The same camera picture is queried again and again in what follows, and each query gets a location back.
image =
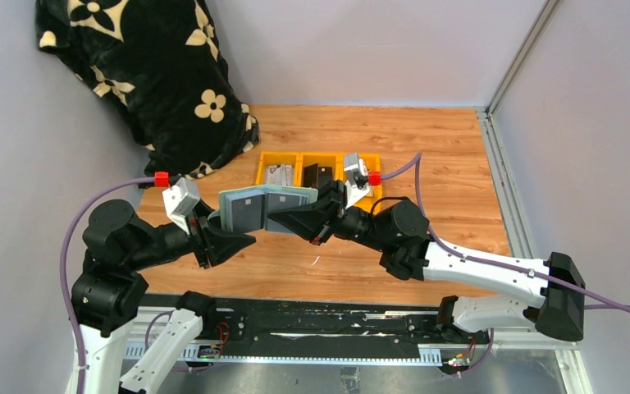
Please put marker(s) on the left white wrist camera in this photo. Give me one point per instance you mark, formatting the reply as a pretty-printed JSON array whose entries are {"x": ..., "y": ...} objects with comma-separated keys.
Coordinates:
[{"x": 179, "y": 200}]

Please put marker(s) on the black floral blanket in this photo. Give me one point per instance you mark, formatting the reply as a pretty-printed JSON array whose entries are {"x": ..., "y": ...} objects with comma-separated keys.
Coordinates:
[{"x": 160, "y": 66}]

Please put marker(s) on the black cards stack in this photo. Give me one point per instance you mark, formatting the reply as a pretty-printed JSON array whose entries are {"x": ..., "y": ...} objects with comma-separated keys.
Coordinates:
[{"x": 315, "y": 176}]

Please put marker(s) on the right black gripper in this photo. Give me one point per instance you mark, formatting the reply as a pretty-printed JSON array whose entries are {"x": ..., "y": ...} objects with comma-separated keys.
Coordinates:
[{"x": 327, "y": 218}]

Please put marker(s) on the green card holder wallet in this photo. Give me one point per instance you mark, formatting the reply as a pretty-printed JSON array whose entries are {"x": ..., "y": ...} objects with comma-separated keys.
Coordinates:
[{"x": 309, "y": 196}]

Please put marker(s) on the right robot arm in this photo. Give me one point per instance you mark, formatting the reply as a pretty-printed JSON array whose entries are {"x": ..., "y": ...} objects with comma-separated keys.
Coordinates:
[{"x": 528, "y": 293}]

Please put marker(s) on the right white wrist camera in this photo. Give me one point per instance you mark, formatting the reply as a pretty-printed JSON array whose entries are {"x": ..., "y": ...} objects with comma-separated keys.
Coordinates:
[{"x": 357, "y": 184}]

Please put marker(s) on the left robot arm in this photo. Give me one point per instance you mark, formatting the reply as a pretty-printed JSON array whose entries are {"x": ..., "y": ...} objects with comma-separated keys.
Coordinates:
[{"x": 106, "y": 297}]

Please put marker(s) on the middle yellow plastic bin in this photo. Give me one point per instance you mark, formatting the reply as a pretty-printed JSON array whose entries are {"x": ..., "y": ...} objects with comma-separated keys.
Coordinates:
[{"x": 329, "y": 159}]

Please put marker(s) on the silver cards stack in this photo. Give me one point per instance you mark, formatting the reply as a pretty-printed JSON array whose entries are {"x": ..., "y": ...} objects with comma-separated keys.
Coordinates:
[{"x": 279, "y": 174}]

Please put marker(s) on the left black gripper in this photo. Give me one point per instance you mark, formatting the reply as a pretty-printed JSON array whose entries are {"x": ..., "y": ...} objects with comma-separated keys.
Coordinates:
[{"x": 202, "y": 243}]

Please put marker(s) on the aluminium frame post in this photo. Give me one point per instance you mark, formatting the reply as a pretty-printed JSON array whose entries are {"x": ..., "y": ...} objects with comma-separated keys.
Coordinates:
[{"x": 525, "y": 49}]

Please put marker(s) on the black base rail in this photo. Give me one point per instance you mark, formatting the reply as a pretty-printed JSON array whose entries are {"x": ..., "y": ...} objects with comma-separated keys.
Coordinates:
[{"x": 245, "y": 330}]

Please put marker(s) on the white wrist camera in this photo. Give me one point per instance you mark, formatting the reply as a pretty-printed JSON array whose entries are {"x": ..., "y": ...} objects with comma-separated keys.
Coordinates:
[
  {"x": 179, "y": 200},
  {"x": 357, "y": 184}
]

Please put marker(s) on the left yellow plastic bin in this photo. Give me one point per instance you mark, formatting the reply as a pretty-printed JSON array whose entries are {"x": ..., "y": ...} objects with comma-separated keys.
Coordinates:
[{"x": 273, "y": 158}]

